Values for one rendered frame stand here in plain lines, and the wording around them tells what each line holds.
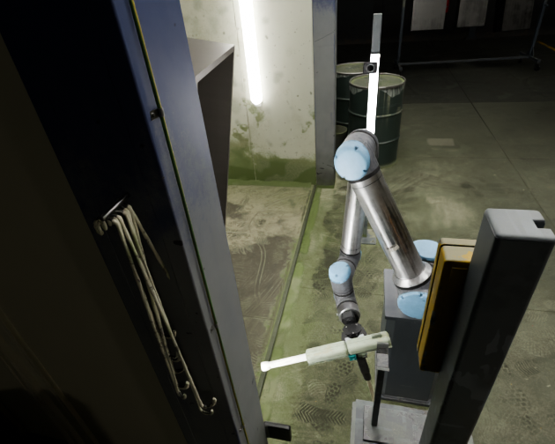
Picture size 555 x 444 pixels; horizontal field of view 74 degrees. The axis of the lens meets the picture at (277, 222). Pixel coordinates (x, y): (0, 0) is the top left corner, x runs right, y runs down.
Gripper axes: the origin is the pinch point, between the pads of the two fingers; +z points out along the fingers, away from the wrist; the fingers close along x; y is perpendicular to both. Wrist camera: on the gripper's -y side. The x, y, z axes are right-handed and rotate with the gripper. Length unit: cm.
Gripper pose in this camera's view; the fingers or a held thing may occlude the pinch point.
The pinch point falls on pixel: (358, 353)
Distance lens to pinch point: 145.3
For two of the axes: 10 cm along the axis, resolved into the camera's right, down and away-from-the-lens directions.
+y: 3.1, 8.2, 4.8
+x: -9.5, 2.8, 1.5
